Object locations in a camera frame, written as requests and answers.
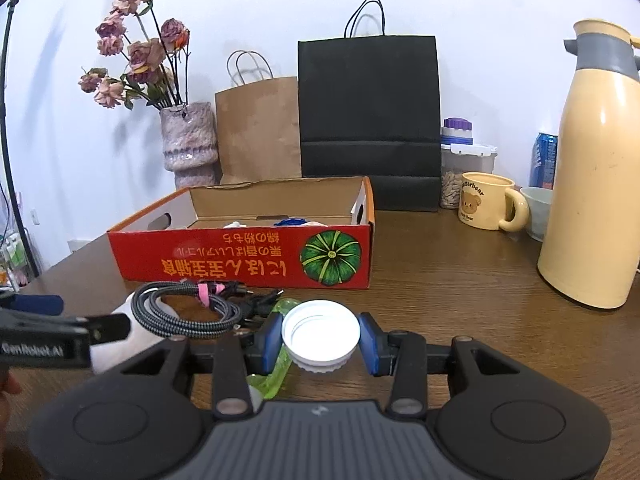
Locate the translucent plastic container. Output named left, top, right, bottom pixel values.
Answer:
left=91, top=294, right=173, bottom=376

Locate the yellow thermos jug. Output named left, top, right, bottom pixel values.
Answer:
left=537, top=18, right=640, bottom=309

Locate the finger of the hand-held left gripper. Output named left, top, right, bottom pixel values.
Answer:
left=0, top=294, right=66, bottom=317
left=0, top=309, right=132, bottom=347

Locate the white ribbed bottle cap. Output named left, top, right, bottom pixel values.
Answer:
left=281, top=300, right=362, bottom=375

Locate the pink textured vase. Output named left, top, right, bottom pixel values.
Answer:
left=160, top=101, right=221, bottom=190

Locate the brown paper bag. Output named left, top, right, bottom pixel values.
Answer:
left=215, top=50, right=303, bottom=185

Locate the clear seed container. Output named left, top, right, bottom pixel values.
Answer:
left=440, top=142, right=498, bottom=211

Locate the red cardboard box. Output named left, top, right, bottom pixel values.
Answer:
left=107, top=176, right=376, bottom=291

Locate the green spray bottle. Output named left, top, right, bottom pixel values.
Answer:
left=246, top=297, right=301, bottom=401

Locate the yellow bear mug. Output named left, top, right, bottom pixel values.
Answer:
left=457, top=171, right=531, bottom=232

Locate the black paper bag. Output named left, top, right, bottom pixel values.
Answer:
left=297, top=0, right=442, bottom=212

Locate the purple lid jar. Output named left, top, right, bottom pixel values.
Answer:
left=441, top=117, right=475, bottom=146

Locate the dried rose bouquet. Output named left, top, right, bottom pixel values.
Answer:
left=78, top=0, right=192, bottom=111

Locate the blue drink can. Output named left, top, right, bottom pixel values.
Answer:
left=529, top=132, right=558, bottom=191

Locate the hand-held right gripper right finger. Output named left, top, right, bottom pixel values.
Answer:
left=357, top=312, right=521, bottom=418

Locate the black lamp stand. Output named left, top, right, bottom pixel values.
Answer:
left=0, top=0, right=42, bottom=281

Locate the person's left hand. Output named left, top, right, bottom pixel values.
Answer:
left=0, top=367, right=23, bottom=433

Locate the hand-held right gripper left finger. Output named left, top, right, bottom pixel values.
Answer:
left=122, top=314, right=286, bottom=421

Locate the pale green cup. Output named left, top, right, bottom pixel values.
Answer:
left=520, top=186, right=553, bottom=242

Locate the braided charging cable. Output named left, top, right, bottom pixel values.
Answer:
left=122, top=281, right=287, bottom=338

